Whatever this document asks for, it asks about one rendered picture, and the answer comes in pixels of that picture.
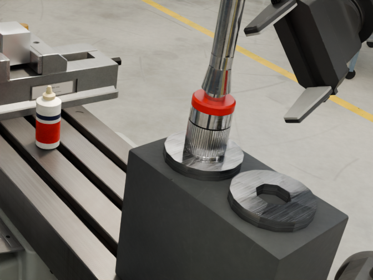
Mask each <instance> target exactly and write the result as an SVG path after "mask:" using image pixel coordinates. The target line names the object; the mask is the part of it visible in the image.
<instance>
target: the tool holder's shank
mask: <svg viewBox="0 0 373 280"><path fill-rule="evenodd" d="M244 6H245V0H220V4H219V10H218V17H217V20H216V26H215V32H214V39H213V45H212V48H211V55H210V61H209V65H208V68H207V70H206V74H205V76H204V79H203V82H202V85H201V88H202V89H203V90H204V97H205V98H207V99H208V100H211V101H214V102H221V101H223V100H225V97H226V95H227V94H229V93H230V92H231V75H232V66H233V61H234V56H235V50H236V45H237V41H238V36H239V31H240V25H241V20H242V16H243V11H244Z"/></svg>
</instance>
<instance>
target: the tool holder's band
mask: <svg viewBox="0 0 373 280"><path fill-rule="evenodd" d="M191 104H192V106H193V107H194V108H195V109H197V110H198V111H200V112H203V113H206V114H209V115H214V116H226V115H229V114H231V113H233V112H234V110H235V105H236V100H235V99H234V97H233V96H232V95H230V94H227V95H226V97H225V100H223V101H221V102H214V101H211V100H208V99H207V98H205V97H204V90H203V89H199V90H197V91H195V92H194V93H193V95H192V99H191Z"/></svg>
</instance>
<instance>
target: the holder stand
mask: <svg viewBox="0 0 373 280"><path fill-rule="evenodd" d="M186 131H187V130H184V131H177V132H175V133H173V134H172V135H170V136H168V137H165V138H162V139H159V140H157V141H154V142H150V143H147V144H144V145H142V146H138V147H135V148H132V149H130V150H129V153H128V163H127V172H126V178H125V187H124V197H123V206H122V216H121V222H120V231H119V241H118V250H117V260H116V265H115V273H116V275H117V276H118V277H119V278H121V279H122V280H327V277H328V275H329V272H330V269H331V266H332V263H333V261H334V258H335V255H336V252H337V249H338V247H339V244H340V241H341V239H342V235H343V233H344V230H345V227H346V225H347V222H348V219H349V216H348V215H347V214H345V213H344V212H342V211H340V210H339V209H337V208H335V207H334V206H332V205H330V204H329V203H327V202H325V201H324V200H322V199H321V198H319V197H318V196H316V195H314V194H313V193H312V191H311V190H310V189H309V188H308V187H307V186H305V185H304V184H302V183H301V182H300V181H298V180H297V179H294V178H292V177H290V176H288V175H285V174H282V173H279V172H277V171H276V170H274V169H272V168H270V167H269V166H267V165H266V164H264V163H263V162H261V161H259V160H258V159H256V158H254V157H253V156H251V155H250V154H248V153H246V152H244V151H243V150H242V149H241V148H240V146H239V145H237V144H236V143H235V142H234V141H233V140H232V139H230V138H229V139H228V144H227V147H226V152H225V155H224V156H223V157H222V158H219V159H216V160H203V159H199V158H195V157H193V156H191V155H190V154H189V153H188V152H187V151H186V150H185V149H184V141H185V135H186Z"/></svg>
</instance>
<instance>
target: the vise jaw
mask: <svg viewBox="0 0 373 280"><path fill-rule="evenodd" d="M30 33H31V42H30V63H26V64H28V65H29V66H30V67H31V68H32V69H33V70H34V71H36V72H37V73H38V74H41V75H46V74H53V73H60V72H66V71H67V60H66V59H65V58H64V57H63V56H61V55H60V54H59V53H58V52H56V51H55V50H54V49H53V48H51V47H50V46H49V45H47V44H46V43H44V42H43V41H42V40H41V39H39V38H38V37H37V36H35V35H34V34H33V33H32V32H30Z"/></svg>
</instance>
